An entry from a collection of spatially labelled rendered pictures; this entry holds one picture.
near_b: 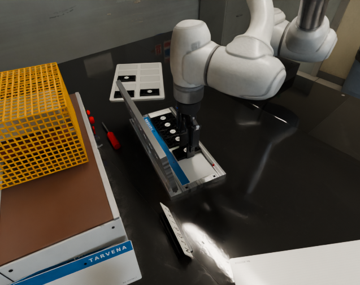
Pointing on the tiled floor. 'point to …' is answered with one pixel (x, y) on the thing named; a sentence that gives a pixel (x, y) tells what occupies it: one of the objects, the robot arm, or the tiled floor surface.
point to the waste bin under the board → (359, 74)
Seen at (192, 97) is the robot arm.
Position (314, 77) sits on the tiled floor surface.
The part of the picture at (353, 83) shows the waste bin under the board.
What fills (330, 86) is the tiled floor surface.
